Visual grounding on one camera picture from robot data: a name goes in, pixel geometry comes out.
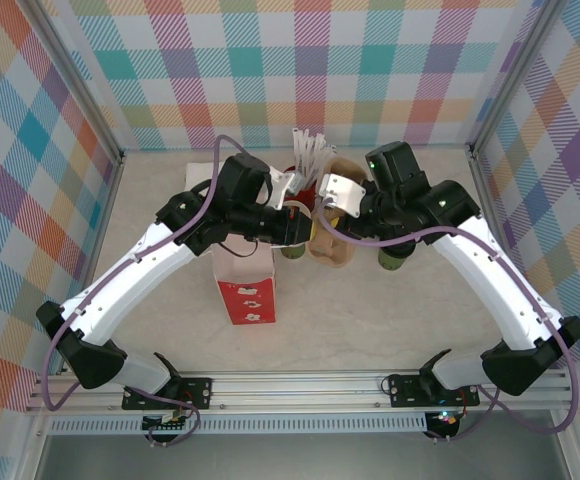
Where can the green white paper cup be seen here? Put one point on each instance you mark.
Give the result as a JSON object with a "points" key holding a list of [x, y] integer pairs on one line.
{"points": [[293, 252], [395, 262]]}

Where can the red white paper gift bag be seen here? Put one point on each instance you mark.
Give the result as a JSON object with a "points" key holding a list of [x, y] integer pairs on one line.
{"points": [[247, 300]]}

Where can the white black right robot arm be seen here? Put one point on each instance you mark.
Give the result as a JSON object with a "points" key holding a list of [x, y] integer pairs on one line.
{"points": [[495, 280]]}

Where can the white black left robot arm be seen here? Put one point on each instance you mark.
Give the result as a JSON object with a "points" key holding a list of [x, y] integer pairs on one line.
{"points": [[120, 285]]}

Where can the red metal bucket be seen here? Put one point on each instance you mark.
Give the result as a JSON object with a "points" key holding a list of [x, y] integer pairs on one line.
{"points": [[310, 194]]}

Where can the white paper napkin stack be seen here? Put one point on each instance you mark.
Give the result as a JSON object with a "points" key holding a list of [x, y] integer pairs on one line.
{"points": [[201, 175]]}

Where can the small green circuit board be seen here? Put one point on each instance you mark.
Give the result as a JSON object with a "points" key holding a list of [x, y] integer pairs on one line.
{"points": [[170, 422]]}

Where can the circuit board with lit LEDs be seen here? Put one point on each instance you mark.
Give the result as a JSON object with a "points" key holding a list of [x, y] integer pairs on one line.
{"points": [[445, 419]]}

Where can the grey metal base panel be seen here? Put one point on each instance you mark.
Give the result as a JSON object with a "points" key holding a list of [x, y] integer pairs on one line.
{"points": [[295, 460]]}

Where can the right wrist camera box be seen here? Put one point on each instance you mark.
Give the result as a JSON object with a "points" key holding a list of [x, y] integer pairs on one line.
{"points": [[342, 195]]}

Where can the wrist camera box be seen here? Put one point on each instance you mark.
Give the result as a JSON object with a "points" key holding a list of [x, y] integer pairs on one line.
{"points": [[342, 195], [285, 187]]}

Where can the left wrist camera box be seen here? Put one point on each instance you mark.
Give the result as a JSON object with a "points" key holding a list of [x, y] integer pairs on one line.
{"points": [[285, 187]]}

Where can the aluminium side rail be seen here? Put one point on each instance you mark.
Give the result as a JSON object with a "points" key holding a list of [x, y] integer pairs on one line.
{"points": [[111, 190], [487, 200]]}

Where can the aluminium mounting rail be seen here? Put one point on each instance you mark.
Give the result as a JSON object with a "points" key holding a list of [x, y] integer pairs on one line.
{"points": [[295, 392]]}

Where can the aluminium frame post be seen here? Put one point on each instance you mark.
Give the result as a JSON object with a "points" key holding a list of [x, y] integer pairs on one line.
{"points": [[514, 75], [85, 85]]}

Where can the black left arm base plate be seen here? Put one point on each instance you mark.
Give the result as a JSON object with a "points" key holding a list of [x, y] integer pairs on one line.
{"points": [[197, 392]]}

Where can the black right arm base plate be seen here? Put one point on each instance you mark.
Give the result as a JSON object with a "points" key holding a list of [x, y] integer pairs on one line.
{"points": [[405, 390]]}

